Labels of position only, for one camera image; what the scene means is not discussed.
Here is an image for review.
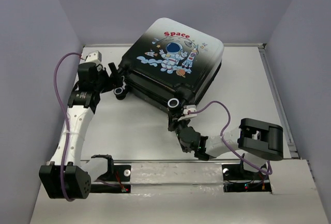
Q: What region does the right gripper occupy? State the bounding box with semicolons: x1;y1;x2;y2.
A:
167;111;190;140

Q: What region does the black and white suitcase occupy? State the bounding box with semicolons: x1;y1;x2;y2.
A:
114;18;224;112

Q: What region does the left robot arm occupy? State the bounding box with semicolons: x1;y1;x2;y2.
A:
39;62;122;201

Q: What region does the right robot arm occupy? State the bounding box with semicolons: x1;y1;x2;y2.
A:
168;115;284;178

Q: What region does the white cardboard front panel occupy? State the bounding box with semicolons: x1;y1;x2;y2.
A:
31;160;328;223

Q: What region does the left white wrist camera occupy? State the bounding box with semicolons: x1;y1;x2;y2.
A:
81;50;102;65

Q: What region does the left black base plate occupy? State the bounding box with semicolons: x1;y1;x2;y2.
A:
91;164;131;194

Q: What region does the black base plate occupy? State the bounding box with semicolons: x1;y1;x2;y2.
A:
222;163;272;193
91;164;131;194

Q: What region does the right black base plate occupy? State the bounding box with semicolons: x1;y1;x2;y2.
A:
222;163;272;193

